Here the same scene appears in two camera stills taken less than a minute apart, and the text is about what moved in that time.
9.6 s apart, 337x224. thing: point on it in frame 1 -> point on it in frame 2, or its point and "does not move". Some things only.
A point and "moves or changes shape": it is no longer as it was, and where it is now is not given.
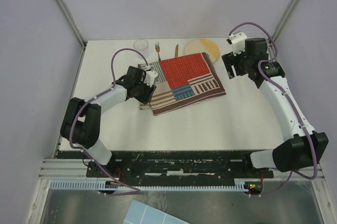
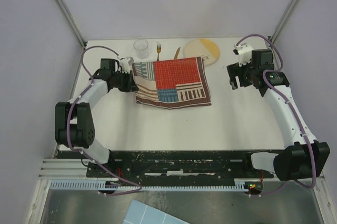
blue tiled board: x=139 y=213 does not move
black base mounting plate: x=176 y=168 does not move
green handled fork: x=157 y=49 does not move
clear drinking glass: x=141 y=46 does not move
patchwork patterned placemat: x=181 y=81 moves or changes shape
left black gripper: x=147 y=97 -> x=131 y=86
